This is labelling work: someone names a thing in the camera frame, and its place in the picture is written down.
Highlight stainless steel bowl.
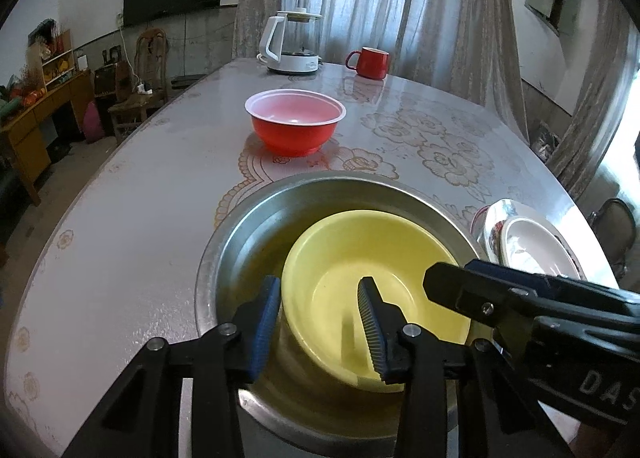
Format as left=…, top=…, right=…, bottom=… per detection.
left=194, top=169, right=493, bottom=449

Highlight pink bag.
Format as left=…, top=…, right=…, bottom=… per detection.
left=82, top=101, right=106, bottom=144

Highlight small wooden shelf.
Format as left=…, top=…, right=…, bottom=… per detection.
left=27, top=18, right=77, bottom=94

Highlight dark wooden chair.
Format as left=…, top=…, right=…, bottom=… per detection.
left=587, top=198, right=638, bottom=279

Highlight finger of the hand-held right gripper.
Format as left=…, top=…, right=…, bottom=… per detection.
left=423, top=262, right=540, bottom=335
left=465, top=259, right=583, bottom=291

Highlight white electric glass kettle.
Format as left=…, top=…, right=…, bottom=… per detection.
left=257, top=8, right=324, bottom=75

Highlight red plastic bowl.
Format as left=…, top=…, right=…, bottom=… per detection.
left=244, top=89, right=347, bottom=157

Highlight yellow plastic bowl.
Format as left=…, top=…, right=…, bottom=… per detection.
left=281, top=209, right=473, bottom=393

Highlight small plain white plate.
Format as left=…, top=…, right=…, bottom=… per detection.
left=500, top=217, right=581, bottom=280

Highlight red mug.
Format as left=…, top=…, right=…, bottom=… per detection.
left=346, top=47, right=390, bottom=80

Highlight yellow wooden desk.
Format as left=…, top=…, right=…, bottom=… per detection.
left=0, top=69, right=96, bottom=206

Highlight white lace table mat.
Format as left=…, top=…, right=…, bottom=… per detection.
left=215, top=88, right=501, bottom=229

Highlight narrow beige curtain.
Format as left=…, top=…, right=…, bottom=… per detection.
left=545, top=0, right=640, bottom=201

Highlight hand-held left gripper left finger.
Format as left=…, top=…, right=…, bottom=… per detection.
left=62, top=275, right=283, bottom=458

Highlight carved wooden chair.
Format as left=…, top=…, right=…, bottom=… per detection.
left=107, top=28, right=171, bottom=139

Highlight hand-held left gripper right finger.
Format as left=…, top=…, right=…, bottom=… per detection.
left=356, top=275, right=576, bottom=458

